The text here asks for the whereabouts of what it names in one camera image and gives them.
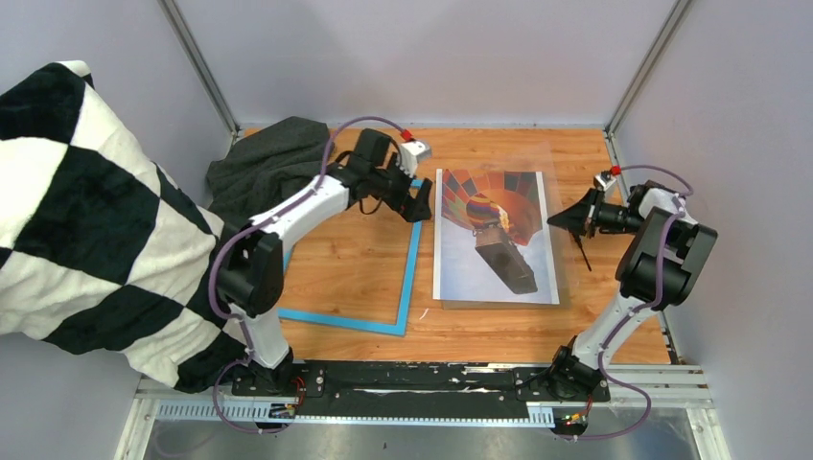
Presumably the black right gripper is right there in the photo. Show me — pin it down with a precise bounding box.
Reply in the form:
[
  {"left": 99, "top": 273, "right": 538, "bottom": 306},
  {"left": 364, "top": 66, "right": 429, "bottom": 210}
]
[{"left": 547, "top": 187, "right": 645, "bottom": 239}]

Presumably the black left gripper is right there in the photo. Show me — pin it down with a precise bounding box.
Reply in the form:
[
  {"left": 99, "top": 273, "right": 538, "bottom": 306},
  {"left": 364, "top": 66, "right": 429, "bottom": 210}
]
[{"left": 368, "top": 153, "right": 430, "bottom": 222}]

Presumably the hot air balloon photo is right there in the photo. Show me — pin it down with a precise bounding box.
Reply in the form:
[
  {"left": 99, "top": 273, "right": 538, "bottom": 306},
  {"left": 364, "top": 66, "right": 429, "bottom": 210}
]
[{"left": 432, "top": 168, "right": 562, "bottom": 306}]

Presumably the wooden photo frame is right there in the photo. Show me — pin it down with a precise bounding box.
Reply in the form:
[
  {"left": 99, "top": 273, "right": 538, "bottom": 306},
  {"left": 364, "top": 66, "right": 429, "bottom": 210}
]
[{"left": 277, "top": 198, "right": 422, "bottom": 336}]

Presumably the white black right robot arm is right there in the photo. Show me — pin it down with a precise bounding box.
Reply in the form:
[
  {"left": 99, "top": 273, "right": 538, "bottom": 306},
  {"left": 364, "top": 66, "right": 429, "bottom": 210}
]
[{"left": 539, "top": 180, "right": 718, "bottom": 401}]

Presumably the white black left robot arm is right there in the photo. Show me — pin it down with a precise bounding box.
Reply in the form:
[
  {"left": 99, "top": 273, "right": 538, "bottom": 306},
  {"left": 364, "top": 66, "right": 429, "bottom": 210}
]
[{"left": 208, "top": 128, "right": 432, "bottom": 396}]

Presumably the dark grey cloth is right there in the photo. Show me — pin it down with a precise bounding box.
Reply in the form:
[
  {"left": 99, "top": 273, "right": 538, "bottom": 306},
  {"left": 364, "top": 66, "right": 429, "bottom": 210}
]
[{"left": 205, "top": 116, "right": 330, "bottom": 220}]

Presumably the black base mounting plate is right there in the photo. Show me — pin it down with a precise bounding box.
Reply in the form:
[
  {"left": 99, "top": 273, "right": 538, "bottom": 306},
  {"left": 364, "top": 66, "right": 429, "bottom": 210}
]
[{"left": 231, "top": 360, "right": 610, "bottom": 419}]

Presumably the black white checkered blanket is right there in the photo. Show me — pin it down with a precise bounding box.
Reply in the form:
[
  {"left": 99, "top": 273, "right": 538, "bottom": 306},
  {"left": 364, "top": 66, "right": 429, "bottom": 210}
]
[{"left": 1, "top": 60, "right": 258, "bottom": 393}]

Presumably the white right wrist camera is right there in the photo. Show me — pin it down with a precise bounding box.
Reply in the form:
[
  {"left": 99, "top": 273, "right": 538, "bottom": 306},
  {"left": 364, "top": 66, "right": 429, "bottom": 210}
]
[{"left": 593, "top": 171, "right": 617, "bottom": 194}]

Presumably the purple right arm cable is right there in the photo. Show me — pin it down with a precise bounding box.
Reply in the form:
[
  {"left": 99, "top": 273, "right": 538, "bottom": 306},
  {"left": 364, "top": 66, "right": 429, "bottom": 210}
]
[{"left": 558, "top": 165, "right": 696, "bottom": 443}]

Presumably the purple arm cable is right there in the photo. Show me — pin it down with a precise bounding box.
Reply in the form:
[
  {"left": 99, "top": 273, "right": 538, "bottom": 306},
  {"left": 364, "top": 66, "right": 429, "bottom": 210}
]
[
  {"left": 558, "top": 165, "right": 696, "bottom": 443},
  {"left": 206, "top": 116, "right": 414, "bottom": 435}
]

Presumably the right aluminium corner post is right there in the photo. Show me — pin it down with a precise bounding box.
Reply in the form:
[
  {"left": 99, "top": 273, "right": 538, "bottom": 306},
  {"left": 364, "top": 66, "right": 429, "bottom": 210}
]
[{"left": 604, "top": 0, "right": 694, "bottom": 138}]

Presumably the aluminium corner post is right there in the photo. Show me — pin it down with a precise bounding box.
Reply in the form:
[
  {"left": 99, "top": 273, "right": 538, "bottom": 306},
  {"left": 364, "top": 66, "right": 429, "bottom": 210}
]
[
  {"left": 604, "top": 0, "right": 694, "bottom": 138},
  {"left": 157, "top": 0, "right": 241, "bottom": 141}
]

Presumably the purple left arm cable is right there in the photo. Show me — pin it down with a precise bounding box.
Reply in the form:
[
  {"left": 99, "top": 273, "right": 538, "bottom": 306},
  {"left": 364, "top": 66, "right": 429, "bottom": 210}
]
[{"left": 206, "top": 116, "right": 414, "bottom": 435}]

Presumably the left aluminium corner post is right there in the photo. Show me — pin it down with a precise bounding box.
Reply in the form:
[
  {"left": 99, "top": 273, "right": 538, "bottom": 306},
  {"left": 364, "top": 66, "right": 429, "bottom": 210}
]
[{"left": 157, "top": 0, "right": 241, "bottom": 141}]

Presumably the white slotted cable duct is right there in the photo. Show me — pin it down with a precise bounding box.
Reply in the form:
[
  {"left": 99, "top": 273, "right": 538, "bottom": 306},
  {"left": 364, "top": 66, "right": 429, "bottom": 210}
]
[{"left": 155, "top": 400, "right": 556, "bottom": 428}]

